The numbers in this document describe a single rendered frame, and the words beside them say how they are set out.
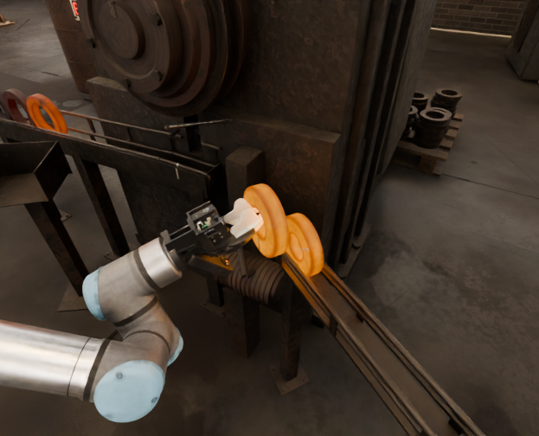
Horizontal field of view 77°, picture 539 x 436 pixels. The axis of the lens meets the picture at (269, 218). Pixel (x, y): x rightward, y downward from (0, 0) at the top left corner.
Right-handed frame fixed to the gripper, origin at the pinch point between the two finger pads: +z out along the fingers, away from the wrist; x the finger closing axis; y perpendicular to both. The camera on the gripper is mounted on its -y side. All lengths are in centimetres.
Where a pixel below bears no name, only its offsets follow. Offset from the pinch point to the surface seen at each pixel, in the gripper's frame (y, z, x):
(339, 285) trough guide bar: -18.1, 7.7, -13.0
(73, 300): -64, -83, 72
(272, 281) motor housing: -32.3, -3.6, 6.2
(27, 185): -8, -62, 77
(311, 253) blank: -11.7, 5.7, -6.3
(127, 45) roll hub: 28, -8, 42
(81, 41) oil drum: -27, -39, 332
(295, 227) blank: -9.6, 5.9, 0.8
